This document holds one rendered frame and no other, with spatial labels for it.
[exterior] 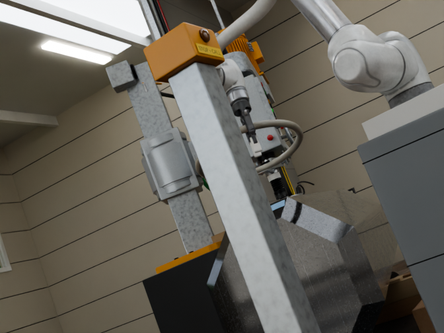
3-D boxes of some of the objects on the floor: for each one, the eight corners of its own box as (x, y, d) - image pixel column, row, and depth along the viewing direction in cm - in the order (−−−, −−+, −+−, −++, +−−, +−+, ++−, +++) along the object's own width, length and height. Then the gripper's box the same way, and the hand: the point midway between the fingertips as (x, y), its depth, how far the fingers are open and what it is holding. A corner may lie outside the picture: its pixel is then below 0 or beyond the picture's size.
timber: (448, 329, 267) (437, 302, 269) (422, 337, 272) (411, 310, 275) (457, 313, 294) (446, 289, 296) (433, 320, 299) (423, 297, 301)
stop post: (310, 581, 112) (115, 53, 130) (347, 522, 129) (170, 63, 148) (412, 573, 102) (185, 4, 121) (437, 511, 119) (236, 20, 138)
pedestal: (176, 402, 360) (135, 283, 373) (232, 367, 417) (194, 263, 429) (268, 376, 328) (219, 246, 341) (315, 341, 385) (271, 231, 397)
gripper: (248, 90, 242) (267, 141, 233) (249, 111, 258) (267, 160, 248) (230, 96, 242) (249, 147, 232) (232, 117, 257) (249, 166, 248)
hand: (256, 147), depth 242 cm, fingers closed on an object, 4 cm apart
